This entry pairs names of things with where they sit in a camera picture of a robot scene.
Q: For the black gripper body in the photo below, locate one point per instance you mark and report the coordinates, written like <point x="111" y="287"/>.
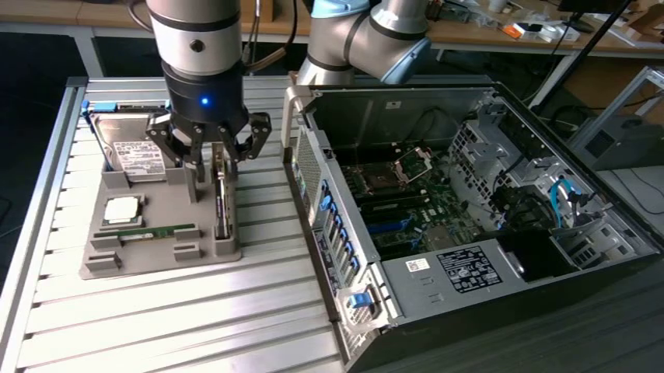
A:
<point x="205" y="93"/>

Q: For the black graphics card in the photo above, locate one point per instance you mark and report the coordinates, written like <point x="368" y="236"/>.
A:
<point x="224" y="210"/>

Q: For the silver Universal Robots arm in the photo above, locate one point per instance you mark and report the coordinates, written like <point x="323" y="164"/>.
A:
<point x="197" y="35"/>

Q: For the silver hard disk drive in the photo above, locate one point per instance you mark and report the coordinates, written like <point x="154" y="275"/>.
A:
<point x="130" y="151"/>

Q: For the blue disk caddy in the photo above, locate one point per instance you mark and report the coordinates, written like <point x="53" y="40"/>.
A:
<point x="106" y="105"/>

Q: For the silver CPU chip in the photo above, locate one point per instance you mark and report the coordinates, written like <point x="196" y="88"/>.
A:
<point x="122" y="210"/>

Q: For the green RAM stick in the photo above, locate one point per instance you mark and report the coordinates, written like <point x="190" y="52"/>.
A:
<point x="150" y="232"/>

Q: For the brown cardboard box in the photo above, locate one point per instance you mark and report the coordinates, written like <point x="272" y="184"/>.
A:
<point x="268" y="11"/>

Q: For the CPU socket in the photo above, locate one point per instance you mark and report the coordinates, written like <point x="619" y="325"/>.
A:
<point x="381" y="178"/>

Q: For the grey printed parts rack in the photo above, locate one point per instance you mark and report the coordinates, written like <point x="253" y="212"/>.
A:
<point x="161" y="252"/>

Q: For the black RAM slot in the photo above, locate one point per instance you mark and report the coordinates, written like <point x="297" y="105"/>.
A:
<point x="389" y="201"/>
<point x="397" y="211"/>

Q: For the metal socket cover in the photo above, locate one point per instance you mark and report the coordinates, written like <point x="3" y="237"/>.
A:
<point x="415" y="163"/>

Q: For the blue expansion slot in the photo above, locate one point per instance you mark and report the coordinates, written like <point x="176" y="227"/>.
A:
<point x="392" y="227"/>

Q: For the wooden desk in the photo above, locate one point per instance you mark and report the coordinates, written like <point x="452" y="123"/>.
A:
<point x="53" y="15"/>
<point x="467" y="37"/>

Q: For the green motherboard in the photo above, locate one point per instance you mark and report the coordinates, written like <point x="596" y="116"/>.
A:
<point x="452" y="210"/>

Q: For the perforated metal drive cage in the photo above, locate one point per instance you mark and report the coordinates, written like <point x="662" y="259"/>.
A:
<point x="483" y="151"/>

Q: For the grey chipset heatsink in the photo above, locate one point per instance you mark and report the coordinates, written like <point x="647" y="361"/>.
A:
<point x="440" y="239"/>

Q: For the blue case latch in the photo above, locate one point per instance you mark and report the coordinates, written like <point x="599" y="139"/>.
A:
<point x="359" y="302"/>

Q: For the silver power supply unit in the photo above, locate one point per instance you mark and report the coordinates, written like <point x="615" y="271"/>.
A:
<point x="409" y="289"/>

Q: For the orange small box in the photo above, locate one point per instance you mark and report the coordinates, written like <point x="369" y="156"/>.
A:
<point x="516" y="31"/>

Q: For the white mug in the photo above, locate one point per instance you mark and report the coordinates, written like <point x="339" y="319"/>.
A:
<point x="496" y="4"/>

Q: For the black plastic drive cover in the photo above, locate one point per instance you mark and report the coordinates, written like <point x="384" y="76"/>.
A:
<point x="535" y="256"/>

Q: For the white small box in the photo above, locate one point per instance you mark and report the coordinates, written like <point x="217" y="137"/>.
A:
<point x="552" y="35"/>

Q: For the black open PC case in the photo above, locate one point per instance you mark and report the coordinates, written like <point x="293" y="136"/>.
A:
<point x="467" y="334"/>

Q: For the black monitor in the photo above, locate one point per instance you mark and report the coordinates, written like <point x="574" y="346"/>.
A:
<point x="579" y="25"/>

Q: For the silver disk bay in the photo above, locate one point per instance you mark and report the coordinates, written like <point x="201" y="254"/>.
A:
<point x="586" y="252"/>

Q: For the black slanted pole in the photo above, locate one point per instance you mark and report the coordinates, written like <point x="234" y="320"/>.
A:
<point x="596" y="35"/>

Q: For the grey cabinet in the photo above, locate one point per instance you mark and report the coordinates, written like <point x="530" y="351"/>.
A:
<point x="632" y="147"/>

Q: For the folded cardboard piece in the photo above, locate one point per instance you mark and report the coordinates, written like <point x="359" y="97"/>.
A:
<point x="651" y="19"/>

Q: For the grey printed corner bracket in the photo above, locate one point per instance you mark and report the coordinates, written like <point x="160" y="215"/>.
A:
<point x="293" y="109"/>

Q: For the aluminium profile frame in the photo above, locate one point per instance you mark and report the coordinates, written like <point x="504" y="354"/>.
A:
<point x="655" y="72"/>

